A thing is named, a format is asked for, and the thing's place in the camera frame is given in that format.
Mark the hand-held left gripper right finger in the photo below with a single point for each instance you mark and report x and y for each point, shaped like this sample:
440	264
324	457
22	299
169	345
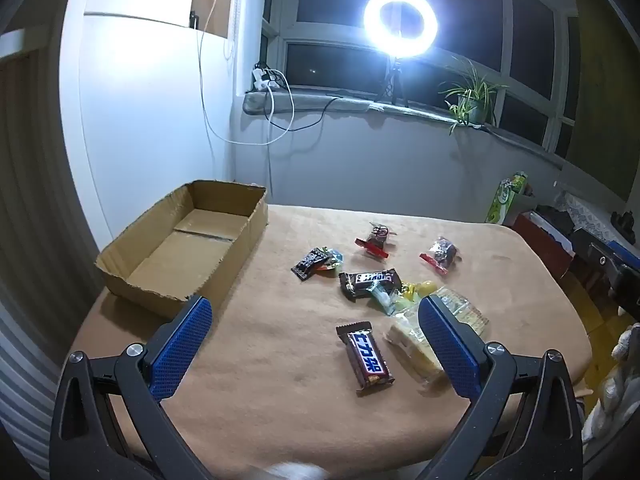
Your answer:
450	345

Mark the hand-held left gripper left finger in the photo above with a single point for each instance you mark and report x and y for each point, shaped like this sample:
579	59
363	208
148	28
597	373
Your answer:
177	350

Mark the clear cracker packet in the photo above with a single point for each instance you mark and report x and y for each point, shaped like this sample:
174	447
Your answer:
410	337

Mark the yellow green candy packet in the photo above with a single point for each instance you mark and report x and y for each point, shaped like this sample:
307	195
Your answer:
419	290

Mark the small brown chocolate bar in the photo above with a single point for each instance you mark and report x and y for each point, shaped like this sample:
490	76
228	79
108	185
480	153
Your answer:
366	360

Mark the cardboard box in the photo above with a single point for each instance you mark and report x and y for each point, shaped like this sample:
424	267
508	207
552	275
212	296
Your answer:
170	260

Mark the clear snack bag red clip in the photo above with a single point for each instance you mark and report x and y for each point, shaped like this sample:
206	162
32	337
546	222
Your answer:
441	254

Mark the large brown chocolate bar bag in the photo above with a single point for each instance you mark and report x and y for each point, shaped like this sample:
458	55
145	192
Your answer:
367	281

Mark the colourful round candy packet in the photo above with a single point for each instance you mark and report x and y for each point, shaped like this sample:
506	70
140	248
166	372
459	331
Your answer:
332	259

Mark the small black snack packet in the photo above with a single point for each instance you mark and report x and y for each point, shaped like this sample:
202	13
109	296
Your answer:
309	263

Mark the teal candy packet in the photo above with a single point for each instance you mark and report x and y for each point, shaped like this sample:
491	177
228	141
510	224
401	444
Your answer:
384	300

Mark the clear snack bag red ribbon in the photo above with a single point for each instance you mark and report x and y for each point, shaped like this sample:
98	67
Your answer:
376	242

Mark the red box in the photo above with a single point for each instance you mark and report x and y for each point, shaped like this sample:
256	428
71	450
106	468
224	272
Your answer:
542	247

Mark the green carton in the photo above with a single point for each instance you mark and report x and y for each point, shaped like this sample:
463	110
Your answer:
502	200

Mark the white lace cloth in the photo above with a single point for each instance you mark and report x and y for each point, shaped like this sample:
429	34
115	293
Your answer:
585	212

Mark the potted spider plant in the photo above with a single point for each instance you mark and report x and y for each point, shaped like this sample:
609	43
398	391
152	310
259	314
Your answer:
470	100

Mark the black tripod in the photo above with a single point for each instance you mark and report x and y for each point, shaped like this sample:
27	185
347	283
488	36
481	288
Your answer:
396	82

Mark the grey sill cloth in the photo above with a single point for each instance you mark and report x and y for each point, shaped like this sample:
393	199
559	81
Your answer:
300	104

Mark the white power strip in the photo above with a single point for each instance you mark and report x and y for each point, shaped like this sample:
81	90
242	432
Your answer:
260	79

